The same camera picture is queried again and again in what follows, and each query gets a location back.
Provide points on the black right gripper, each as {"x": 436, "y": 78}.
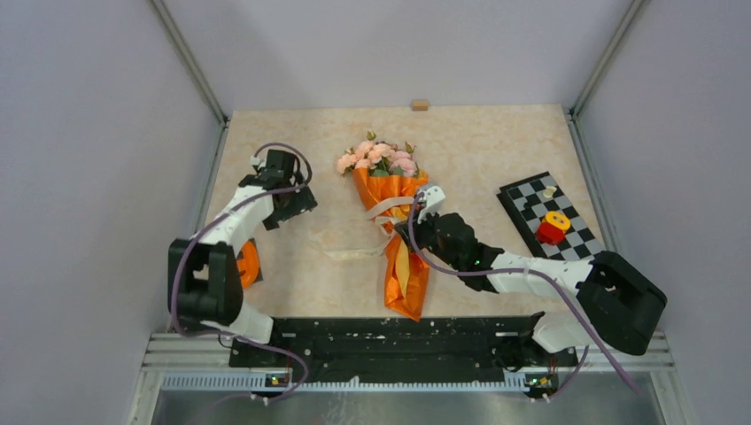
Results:
{"x": 415, "y": 228}

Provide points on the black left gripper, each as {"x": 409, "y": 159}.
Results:
{"x": 303, "y": 201}

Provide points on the orange yellow wrapping paper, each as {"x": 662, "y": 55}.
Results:
{"x": 388, "y": 199}

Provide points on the pink brown rose stem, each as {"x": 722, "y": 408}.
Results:
{"x": 370, "y": 154}

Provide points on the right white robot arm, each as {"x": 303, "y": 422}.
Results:
{"x": 610, "y": 301}

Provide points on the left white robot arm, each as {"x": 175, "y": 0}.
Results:
{"x": 205, "y": 291}

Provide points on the orange tape measure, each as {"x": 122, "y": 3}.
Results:
{"x": 248, "y": 265}

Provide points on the black silver chessboard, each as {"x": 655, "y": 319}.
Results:
{"x": 526, "y": 208}

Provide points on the red oval toy block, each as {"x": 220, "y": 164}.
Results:
{"x": 550, "y": 234}

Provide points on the white chess knight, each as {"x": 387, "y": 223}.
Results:
{"x": 549, "y": 192}

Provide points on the yellow traffic light toy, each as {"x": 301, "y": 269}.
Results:
{"x": 559, "y": 220}

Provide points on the small wooden block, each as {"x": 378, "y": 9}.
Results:
{"x": 420, "y": 105}

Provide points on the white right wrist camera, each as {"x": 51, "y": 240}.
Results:
{"x": 431, "y": 197}

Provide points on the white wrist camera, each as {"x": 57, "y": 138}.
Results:
{"x": 256, "y": 162}
{"x": 431, "y": 197}

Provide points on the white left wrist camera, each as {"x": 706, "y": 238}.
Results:
{"x": 256, "y": 162}

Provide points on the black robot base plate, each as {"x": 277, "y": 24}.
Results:
{"x": 399, "y": 350}

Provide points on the aluminium frame rail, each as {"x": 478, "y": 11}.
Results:
{"x": 197, "y": 381}

